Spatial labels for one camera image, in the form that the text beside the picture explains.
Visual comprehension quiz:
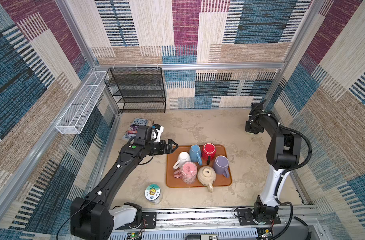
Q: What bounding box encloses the white mug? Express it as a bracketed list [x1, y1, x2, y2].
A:
[173, 152, 191, 170]

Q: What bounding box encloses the brown plastic tray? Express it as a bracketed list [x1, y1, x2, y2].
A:
[166, 145, 232, 188]

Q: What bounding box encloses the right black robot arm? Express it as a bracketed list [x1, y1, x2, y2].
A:
[245, 100, 301, 224]

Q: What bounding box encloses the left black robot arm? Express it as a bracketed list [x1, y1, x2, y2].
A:
[70, 124, 179, 240]

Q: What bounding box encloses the blue dotted mug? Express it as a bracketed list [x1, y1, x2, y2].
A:
[189, 145, 202, 165]

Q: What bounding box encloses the pink ghost mug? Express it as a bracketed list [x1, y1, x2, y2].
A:
[174, 162, 197, 184]

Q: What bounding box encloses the red mug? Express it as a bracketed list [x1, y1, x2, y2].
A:
[201, 143, 216, 165]

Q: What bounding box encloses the purple mug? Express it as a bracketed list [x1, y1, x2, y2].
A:
[212, 156, 230, 178]

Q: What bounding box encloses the paperback book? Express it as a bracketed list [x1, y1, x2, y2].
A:
[122, 118, 150, 141]

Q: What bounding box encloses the beige ceramic teapot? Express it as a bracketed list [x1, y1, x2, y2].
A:
[197, 166, 216, 193]

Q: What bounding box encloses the clear jar green lid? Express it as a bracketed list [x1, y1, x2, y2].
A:
[145, 184, 162, 205]

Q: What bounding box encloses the black wire shelf rack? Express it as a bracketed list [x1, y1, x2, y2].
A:
[105, 67, 167, 114]

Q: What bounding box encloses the white wire mesh basket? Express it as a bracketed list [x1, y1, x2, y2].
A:
[56, 72, 107, 135]

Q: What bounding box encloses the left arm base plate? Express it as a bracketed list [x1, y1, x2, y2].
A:
[133, 212, 157, 230]

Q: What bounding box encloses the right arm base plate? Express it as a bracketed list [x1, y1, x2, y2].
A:
[233, 207, 281, 226]

